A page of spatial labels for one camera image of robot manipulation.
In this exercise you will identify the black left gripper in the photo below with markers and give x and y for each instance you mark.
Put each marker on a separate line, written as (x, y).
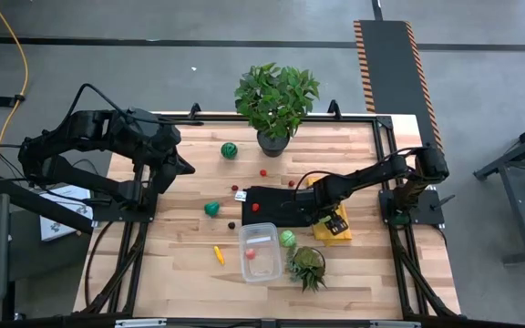
(164, 173)

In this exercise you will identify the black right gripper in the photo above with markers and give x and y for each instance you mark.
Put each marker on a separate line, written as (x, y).
(324, 205)

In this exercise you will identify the dark green striped toy watermelon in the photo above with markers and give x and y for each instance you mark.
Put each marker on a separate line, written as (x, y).
(229, 150)

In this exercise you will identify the dark green toy pepper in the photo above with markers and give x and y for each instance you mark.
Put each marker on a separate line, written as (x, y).
(212, 209)

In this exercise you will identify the red toy strawberry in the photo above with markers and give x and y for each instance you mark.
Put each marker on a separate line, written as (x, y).
(255, 207)

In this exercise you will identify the brown toy chestnut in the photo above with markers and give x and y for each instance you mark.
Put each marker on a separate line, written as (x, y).
(231, 225)

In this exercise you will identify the pink toy peach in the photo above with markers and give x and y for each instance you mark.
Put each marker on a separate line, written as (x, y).
(250, 254)

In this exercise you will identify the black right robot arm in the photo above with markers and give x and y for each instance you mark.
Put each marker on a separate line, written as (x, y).
(381, 173)

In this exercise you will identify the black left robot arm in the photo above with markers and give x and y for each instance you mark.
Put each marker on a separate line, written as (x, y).
(85, 125)

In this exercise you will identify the clear plastic tupperware container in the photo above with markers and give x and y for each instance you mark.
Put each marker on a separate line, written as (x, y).
(262, 269)

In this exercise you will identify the yellow cloth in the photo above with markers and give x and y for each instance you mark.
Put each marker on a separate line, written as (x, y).
(331, 240)

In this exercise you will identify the small red toy cherry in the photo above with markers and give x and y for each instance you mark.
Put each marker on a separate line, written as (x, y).
(291, 183)

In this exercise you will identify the black cloth with white tag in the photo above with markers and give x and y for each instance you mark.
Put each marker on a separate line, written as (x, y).
(267, 214)

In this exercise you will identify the small potted succulent plant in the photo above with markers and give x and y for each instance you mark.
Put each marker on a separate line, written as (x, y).
(308, 262)

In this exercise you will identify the leafy green plant, black pot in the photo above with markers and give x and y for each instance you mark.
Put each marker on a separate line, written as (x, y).
(274, 100)

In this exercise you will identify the white printed paper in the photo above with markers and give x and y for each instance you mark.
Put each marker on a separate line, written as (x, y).
(55, 228)

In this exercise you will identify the black floor mat, striped edges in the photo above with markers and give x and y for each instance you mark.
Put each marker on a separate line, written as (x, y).
(390, 68)

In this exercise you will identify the silver metal bracket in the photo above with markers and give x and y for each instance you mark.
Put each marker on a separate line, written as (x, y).
(394, 324)
(139, 323)

